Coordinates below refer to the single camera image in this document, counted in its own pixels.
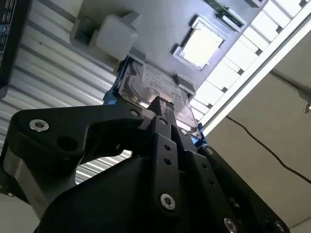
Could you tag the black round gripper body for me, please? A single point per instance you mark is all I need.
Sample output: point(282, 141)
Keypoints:
point(109, 194)

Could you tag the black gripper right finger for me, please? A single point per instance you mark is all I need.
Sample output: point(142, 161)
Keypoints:
point(206, 174)

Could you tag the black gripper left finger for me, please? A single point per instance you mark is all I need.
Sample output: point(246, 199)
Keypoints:
point(73, 121)

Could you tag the hard disk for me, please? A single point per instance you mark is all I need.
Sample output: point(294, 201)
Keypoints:
point(158, 80)

